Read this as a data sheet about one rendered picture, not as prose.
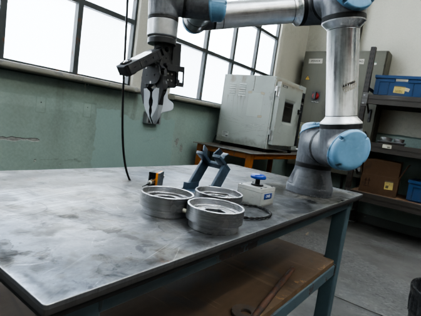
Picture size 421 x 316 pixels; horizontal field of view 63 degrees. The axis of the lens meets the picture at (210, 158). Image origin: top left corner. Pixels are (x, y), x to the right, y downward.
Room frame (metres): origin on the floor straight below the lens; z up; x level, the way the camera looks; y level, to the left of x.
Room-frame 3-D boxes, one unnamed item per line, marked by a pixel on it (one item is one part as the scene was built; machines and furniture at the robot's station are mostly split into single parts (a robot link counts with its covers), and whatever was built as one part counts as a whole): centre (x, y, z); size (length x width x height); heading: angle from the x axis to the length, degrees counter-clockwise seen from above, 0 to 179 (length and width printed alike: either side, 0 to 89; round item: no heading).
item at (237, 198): (0.74, -0.03, 0.82); 0.10 x 0.10 x 0.04
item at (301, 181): (1.13, -0.34, 0.85); 0.15 x 0.15 x 0.10
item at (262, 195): (0.87, -0.13, 0.82); 0.08 x 0.07 x 0.05; 143
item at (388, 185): (3.81, -1.93, 0.64); 0.49 x 0.40 x 0.37; 58
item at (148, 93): (0.90, 0.16, 1.01); 0.06 x 0.03 x 0.09; 138
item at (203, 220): (0.61, -0.02, 0.82); 0.10 x 0.10 x 0.04
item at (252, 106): (3.29, -0.45, 1.10); 0.62 x 0.61 x 0.65; 143
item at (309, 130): (1.12, -0.34, 0.97); 0.13 x 0.12 x 0.14; 12
